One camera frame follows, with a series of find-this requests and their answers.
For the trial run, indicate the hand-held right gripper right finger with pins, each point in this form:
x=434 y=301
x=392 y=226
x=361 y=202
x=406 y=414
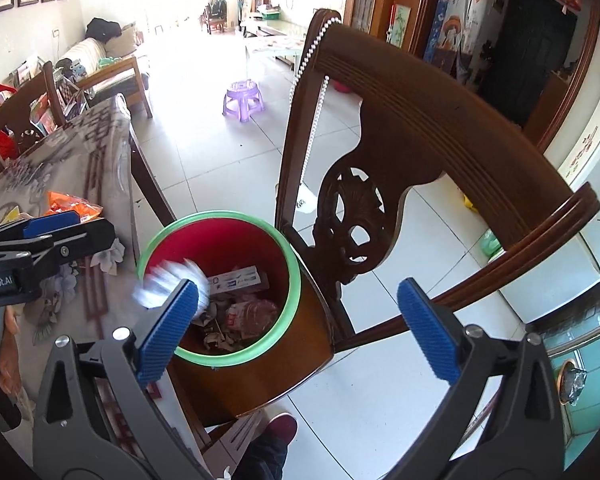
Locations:
x=430 y=330

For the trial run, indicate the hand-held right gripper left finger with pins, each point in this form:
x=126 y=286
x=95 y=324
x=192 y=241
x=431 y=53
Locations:
x=167 y=330

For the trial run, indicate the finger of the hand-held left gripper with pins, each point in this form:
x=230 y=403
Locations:
x=87 y=240
x=50 y=225

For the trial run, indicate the silver foil wrapper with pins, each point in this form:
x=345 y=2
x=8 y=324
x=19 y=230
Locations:
x=172 y=285

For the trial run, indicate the printed paper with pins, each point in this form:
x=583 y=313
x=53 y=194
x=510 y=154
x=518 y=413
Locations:
x=220 y=342

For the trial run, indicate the white drink carton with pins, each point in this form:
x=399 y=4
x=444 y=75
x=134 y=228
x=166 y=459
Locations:
x=237 y=280

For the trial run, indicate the clear plastic bottle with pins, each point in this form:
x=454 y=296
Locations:
x=252 y=315

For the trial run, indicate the red bin with green rim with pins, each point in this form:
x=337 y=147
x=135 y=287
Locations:
x=220 y=245

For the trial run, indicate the orange plastic wrapper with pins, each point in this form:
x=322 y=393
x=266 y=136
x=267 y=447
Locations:
x=72 y=207

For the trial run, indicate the yellow paper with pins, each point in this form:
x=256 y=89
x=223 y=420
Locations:
x=11 y=214

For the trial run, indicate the printed tablecloth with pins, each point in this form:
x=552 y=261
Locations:
x=95 y=160

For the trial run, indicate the red bag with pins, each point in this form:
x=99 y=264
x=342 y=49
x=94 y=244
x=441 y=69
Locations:
x=5 y=142

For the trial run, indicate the green plastic bag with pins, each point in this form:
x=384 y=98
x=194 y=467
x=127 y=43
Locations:
x=491 y=245

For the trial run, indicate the dark wooden dining chair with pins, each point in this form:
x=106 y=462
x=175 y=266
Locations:
x=15 y=105

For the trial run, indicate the yellow toy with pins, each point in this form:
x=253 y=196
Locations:
x=471 y=203

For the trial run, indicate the dark red shoe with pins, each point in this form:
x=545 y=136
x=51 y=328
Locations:
x=282 y=427

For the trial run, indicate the person's leg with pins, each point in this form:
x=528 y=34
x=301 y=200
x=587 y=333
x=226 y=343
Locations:
x=262 y=460

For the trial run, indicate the teal cabinet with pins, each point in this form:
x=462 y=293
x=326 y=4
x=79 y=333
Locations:
x=590 y=360

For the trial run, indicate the wooden sofa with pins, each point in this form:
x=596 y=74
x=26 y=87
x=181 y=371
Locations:
x=105 y=70

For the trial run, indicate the white plastic bag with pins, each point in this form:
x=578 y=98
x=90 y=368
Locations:
x=307 y=200

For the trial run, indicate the black bag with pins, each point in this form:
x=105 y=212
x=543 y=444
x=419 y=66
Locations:
x=104 y=29

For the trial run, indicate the carved wooden chair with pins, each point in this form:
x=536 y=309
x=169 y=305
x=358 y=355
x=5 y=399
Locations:
x=430 y=125

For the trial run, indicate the purple plastic stool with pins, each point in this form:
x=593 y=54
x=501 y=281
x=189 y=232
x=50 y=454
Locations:
x=243 y=102

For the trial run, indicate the white refrigerator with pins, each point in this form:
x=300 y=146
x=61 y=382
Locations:
x=580 y=175

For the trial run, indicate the small red bucket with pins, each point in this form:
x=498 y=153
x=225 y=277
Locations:
x=343 y=87

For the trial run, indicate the white coffee table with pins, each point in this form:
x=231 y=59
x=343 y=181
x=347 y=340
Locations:
x=275 y=47

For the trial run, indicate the dark door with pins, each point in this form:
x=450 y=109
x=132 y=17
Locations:
x=530 y=50

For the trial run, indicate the bamboo painting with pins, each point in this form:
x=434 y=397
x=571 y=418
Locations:
x=401 y=25

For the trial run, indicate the blue printed door curtain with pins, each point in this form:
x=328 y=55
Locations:
x=455 y=15

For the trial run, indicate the wooden lattice partition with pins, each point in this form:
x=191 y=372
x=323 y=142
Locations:
x=370 y=5

